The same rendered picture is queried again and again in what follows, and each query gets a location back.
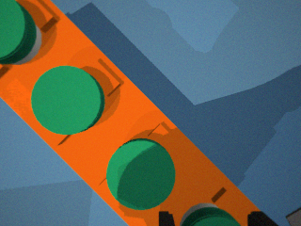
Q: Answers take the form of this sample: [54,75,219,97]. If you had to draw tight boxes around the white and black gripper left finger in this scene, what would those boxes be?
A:
[159,211,175,226]

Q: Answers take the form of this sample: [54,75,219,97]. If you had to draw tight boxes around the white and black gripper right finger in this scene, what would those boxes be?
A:
[247,211,278,226]

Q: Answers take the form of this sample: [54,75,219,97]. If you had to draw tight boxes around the orange flat plate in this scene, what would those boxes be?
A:
[0,0,260,226]

